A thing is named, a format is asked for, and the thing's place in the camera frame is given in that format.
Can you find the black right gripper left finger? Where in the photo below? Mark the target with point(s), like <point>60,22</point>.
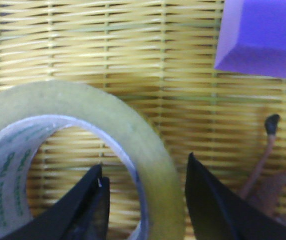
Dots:
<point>83,213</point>

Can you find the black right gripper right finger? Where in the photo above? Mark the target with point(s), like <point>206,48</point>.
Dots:
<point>217,213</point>

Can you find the yellow packing tape roll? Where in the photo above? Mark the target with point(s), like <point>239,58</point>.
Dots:
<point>30,113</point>

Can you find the burnt wooden matchstick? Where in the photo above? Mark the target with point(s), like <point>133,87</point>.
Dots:
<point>271,126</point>

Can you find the yellow woven basket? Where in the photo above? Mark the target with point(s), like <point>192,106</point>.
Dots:
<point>157,57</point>

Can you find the purple foam block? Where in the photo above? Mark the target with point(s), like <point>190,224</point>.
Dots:
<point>252,38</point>

